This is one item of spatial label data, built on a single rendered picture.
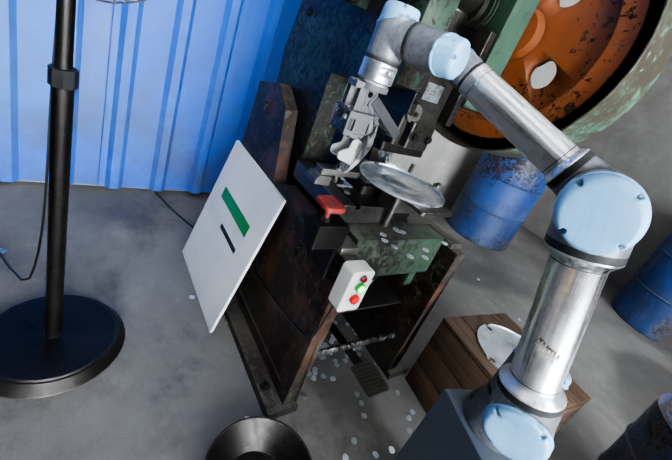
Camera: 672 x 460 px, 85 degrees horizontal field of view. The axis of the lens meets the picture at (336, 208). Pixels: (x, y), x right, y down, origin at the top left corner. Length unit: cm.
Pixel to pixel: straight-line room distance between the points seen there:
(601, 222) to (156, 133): 196
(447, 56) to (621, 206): 36
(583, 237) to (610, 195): 7
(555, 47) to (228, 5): 142
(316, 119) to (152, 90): 105
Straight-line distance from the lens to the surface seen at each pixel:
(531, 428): 80
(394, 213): 115
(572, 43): 142
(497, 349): 152
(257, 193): 136
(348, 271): 94
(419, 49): 75
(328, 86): 124
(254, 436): 129
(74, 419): 133
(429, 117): 119
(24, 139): 217
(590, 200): 65
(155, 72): 206
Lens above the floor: 112
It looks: 24 degrees down
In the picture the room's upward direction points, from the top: 22 degrees clockwise
